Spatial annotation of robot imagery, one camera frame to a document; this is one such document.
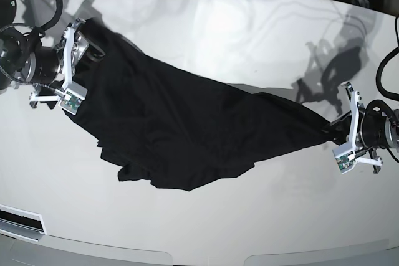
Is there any white slotted table fixture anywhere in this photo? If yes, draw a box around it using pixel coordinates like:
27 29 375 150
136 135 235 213
1 204 47 242

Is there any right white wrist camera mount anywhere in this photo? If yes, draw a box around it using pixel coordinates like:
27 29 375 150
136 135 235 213
29 18 89 115

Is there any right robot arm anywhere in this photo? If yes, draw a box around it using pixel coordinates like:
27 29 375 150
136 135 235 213
1 0 105 102

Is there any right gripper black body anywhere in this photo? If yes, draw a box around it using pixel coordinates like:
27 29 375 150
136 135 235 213
21 26 107 88

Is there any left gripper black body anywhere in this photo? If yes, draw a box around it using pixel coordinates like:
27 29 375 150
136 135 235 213
355 103 398 151

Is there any black t-shirt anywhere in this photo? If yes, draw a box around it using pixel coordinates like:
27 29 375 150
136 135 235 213
70 19 343 191

